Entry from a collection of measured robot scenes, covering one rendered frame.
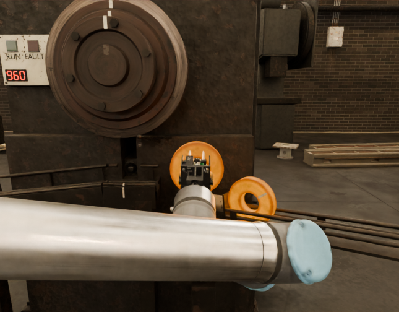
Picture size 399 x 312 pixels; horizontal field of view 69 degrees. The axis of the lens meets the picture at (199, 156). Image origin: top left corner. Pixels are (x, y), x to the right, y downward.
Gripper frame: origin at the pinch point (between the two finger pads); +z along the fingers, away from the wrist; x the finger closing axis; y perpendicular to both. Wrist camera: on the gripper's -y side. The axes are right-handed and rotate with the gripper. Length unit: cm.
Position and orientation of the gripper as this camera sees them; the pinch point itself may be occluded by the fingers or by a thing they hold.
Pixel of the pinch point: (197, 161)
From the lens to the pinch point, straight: 83.9
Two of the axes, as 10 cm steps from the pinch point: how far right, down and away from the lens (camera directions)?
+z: 0.2, -4.9, 8.7
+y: 0.1, -8.7, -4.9
